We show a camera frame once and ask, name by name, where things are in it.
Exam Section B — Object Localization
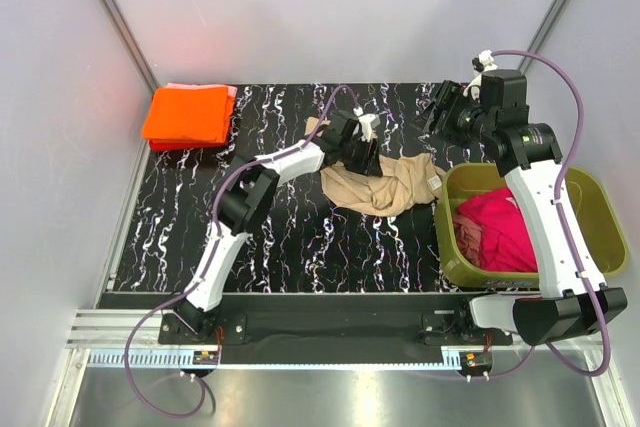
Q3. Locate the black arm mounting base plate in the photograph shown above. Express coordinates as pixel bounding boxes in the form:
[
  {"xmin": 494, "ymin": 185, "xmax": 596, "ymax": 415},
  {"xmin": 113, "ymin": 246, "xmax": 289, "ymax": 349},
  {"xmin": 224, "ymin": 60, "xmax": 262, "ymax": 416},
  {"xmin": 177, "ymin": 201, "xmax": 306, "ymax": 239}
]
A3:
[{"xmin": 158, "ymin": 293, "xmax": 512, "ymax": 368}]

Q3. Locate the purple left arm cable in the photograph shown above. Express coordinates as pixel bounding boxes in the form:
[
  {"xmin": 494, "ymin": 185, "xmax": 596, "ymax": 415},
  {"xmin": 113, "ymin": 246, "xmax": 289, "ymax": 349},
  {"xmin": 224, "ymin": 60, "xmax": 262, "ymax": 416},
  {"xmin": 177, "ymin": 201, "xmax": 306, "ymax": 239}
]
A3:
[{"xmin": 123, "ymin": 85, "xmax": 362, "ymax": 419}]

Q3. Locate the right power connector board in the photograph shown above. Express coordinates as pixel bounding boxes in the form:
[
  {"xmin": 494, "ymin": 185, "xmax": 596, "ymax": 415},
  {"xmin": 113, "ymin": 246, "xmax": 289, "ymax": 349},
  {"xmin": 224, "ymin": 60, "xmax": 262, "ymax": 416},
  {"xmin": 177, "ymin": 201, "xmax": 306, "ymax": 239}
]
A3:
[{"xmin": 461, "ymin": 352, "xmax": 493, "ymax": 368}]

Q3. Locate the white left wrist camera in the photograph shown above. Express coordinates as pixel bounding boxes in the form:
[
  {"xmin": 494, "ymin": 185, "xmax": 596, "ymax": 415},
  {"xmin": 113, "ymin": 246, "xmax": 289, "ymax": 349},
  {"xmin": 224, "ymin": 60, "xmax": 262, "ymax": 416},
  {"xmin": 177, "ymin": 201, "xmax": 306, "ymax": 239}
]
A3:
[{"xmin": 353, "ymin": 107, "xmax": 380, "ymax": 142}]

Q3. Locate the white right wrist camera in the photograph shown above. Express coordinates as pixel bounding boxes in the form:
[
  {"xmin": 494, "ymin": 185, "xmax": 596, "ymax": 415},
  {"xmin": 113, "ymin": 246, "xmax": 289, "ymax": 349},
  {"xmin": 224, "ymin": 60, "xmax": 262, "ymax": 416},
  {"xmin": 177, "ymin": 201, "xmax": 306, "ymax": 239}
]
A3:
[{"xmin": 463, "ymin": 50, "xmax": 499, "ymax": 101}]

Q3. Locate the folded orange t shirt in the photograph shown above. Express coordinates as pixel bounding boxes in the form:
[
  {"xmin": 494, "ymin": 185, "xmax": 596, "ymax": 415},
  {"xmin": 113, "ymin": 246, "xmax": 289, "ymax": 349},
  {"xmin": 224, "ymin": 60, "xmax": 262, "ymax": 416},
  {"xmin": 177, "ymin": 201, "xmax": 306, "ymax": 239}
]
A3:
[{"xmin": 141, "ymin": 85, "xmax": 236, "ymax": 144}]

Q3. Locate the beige t shirt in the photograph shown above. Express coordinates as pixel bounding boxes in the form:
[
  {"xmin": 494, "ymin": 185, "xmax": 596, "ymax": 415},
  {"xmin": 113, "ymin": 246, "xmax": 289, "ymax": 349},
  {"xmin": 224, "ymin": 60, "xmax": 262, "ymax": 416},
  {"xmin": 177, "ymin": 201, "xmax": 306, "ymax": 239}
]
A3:
[{"xmin": 302, "ymin": 116, "xmax": 446, "ymax": 218}]

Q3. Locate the aluminium front rail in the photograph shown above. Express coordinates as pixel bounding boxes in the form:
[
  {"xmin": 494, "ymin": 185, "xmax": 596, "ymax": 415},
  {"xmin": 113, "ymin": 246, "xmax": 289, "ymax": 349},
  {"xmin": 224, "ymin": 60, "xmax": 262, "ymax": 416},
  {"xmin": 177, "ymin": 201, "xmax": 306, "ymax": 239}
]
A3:
[{"xmin": 64, "ymin": 309, "xmax": 614, "ymax": 373}]

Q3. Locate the aluminium frame post right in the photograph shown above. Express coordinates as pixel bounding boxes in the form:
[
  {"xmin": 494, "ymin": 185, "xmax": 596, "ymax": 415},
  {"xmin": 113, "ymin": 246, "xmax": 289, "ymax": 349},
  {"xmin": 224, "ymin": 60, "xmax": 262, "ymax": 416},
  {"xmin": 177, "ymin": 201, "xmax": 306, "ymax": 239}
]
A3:
[{"xmin": 524, "ymin": 0, "xmax": 601, "ymax": 68}]

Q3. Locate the olive green plastic bin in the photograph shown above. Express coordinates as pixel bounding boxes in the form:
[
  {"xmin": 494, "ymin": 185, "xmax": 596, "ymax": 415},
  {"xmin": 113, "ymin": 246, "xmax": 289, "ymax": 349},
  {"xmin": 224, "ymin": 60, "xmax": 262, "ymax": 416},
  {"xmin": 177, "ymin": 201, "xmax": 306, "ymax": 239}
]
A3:
[{"xmin": 434, "ymin": 163, "xmax": 629, "ymax": 288}]

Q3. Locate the crumpled dusty pink t shirt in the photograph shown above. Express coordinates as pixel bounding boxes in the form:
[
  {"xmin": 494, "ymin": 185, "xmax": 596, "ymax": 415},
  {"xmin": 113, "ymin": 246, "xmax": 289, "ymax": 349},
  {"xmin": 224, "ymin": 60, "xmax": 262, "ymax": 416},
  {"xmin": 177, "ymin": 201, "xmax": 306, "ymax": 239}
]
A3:
[{"xmin": 452, "ymin": 213, "xmax": 483, "ymax": 268}]

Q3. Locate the power connector board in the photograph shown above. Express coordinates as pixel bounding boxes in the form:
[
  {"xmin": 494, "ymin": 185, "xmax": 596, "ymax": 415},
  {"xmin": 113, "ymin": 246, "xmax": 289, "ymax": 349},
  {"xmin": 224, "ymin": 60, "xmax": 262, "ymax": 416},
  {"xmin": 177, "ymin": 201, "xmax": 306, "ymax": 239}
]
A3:
[
  {"xmin": 461, "ymin": 352, "xmax": 493, "ymax": 368},
  {"xmin": 193, "ymin": 350, "xmax": 220, "ymax": 365}
]

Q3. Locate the crumpled magenta t shirt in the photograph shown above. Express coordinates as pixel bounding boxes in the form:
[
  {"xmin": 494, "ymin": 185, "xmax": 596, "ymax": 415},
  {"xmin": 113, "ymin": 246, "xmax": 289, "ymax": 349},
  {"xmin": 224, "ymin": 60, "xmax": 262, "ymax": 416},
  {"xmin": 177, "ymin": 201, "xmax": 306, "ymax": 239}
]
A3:
[{"xmin": 452, "ymin": 188, "xmax": 538, "ymax": 273}]

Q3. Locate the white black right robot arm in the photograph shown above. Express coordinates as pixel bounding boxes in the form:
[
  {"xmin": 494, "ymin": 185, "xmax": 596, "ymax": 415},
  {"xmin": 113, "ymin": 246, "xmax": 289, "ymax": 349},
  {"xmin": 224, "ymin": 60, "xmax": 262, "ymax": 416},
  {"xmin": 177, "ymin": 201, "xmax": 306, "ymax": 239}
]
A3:
[{"xmin": 416, "ymin": 69, "xmax": 628, "ymax": 346}]

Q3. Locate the folded pink t shirt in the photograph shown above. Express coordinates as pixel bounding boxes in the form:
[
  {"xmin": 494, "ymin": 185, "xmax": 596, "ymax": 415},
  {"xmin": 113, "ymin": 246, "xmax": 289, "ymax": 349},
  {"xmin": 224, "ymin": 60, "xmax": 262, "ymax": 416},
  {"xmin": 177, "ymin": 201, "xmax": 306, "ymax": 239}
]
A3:
[{"xmin": 165, "ymin": 83, "xmax": 237, "ymax": 97}]

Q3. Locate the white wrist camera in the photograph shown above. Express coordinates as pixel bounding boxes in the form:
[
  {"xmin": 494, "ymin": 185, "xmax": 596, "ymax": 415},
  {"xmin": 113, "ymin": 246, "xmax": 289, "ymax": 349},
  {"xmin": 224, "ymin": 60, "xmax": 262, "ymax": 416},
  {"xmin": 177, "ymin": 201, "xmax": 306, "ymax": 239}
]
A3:
[
  {"xmin": 353, "ymin": 107, "xmax": 380, "ymax": 142},
  {"xmin": 463, "ymin": 50, "xmax": 499, "ymax": 101}
]

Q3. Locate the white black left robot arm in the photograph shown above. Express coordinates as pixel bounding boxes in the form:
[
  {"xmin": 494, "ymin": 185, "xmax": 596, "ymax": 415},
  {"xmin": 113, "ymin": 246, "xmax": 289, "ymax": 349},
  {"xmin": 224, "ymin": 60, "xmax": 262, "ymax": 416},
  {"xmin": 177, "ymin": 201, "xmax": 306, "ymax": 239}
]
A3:
[{"xmin": 174, "ymin": 108, "xmax": 382, "ymax": 337}]

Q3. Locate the folded red t shirt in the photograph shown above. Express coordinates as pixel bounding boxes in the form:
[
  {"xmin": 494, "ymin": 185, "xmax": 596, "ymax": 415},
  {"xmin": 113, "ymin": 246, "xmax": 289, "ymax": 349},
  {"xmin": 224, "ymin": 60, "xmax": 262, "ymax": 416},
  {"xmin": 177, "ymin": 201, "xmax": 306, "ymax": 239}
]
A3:
[{"xmin": 148, "ymin": 140, "xmax": 226, "ymax": 152}]

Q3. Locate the left power connector board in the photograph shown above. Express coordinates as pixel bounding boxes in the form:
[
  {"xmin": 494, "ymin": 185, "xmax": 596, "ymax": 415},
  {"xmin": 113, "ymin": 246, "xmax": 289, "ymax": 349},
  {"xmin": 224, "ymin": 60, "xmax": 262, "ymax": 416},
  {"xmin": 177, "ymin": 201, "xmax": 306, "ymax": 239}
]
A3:
[{"xmin": 193, "ymin": 350, "xmax": 220, "ymax": 365}]

